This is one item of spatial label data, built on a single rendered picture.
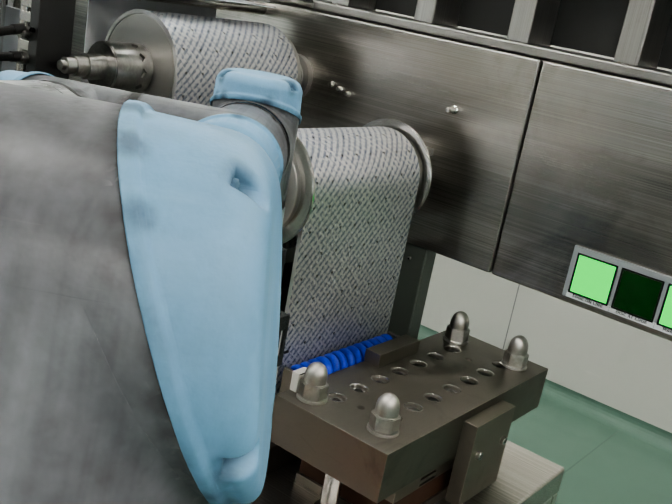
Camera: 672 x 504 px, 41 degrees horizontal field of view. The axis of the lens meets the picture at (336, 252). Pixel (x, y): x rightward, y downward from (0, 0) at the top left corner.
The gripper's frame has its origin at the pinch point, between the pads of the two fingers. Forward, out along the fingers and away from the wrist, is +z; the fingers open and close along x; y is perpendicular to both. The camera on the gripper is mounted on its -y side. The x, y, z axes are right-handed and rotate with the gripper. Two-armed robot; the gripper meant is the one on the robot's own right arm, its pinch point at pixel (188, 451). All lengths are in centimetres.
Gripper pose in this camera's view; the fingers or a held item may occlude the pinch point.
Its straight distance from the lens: 86.6
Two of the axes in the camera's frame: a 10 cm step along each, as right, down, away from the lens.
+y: 6.1, -1.2, 7.8
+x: -7.7, -3.1, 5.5
